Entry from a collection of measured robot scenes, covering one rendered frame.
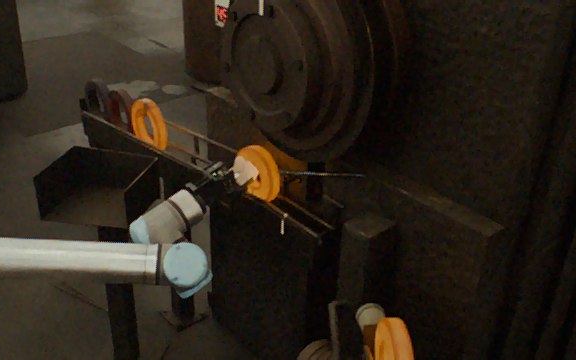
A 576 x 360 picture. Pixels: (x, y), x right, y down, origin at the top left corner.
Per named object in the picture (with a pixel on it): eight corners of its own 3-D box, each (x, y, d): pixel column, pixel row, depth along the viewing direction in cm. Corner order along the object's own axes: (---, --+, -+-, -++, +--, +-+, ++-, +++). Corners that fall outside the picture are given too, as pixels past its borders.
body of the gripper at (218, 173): (236, 168, 152) (197, 195, 147) (243, 194, 157) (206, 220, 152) (218, 157, 157) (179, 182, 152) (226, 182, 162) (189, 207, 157)
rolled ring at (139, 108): (125, 106, 208) (134, 104, 210) (142, 158, 210) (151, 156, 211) (146, 95, 193) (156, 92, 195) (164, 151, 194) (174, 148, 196)
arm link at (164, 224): (147, 264, 149) (122, 231, 150) (188, 235, 154) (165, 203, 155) (151, 257, 141) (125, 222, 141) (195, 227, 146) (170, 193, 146)
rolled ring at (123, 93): (125, 93, 204) (134, 91, 206) (102, 86, 218) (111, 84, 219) (135, 146, 211) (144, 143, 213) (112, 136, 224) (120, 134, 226)
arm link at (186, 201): (194, 235, 150) (172, 217, 156) (209, 224, 152) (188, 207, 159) (183, 208, 145) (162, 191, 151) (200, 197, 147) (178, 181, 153)
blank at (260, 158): (242, 138, 166) (232, 141, 164) (280, 152, 156) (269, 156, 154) (245, 190, 173) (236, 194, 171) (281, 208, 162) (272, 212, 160)
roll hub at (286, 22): (237, 102, 146) (237, -20, 132) (319, 144, 127) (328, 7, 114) (218, 108, 142) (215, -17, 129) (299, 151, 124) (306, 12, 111)
